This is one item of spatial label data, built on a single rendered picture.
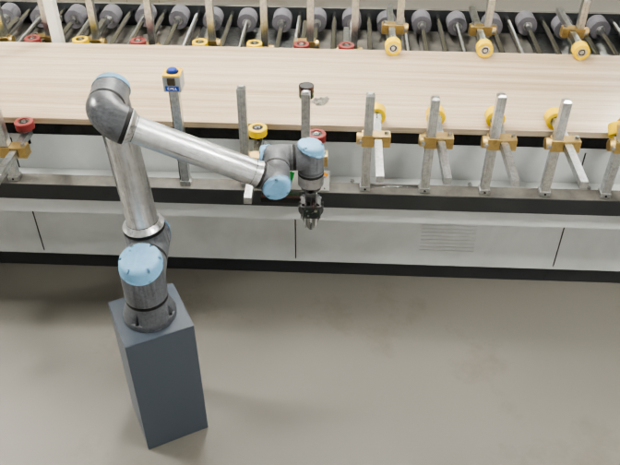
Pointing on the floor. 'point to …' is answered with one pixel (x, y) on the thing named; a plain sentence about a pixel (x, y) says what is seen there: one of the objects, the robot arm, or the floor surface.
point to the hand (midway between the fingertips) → (310, 225)
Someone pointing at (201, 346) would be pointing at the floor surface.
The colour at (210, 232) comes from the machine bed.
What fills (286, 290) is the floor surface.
